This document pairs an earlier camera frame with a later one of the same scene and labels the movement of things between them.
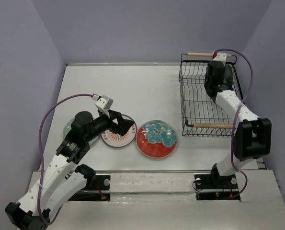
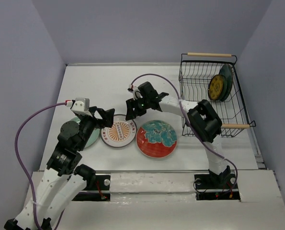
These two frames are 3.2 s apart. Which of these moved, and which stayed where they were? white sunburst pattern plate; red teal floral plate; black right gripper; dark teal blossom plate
Moved: black right gripper
Stayed: red teal floral plate; dark teal blossom plate; white sunburst pattern plate
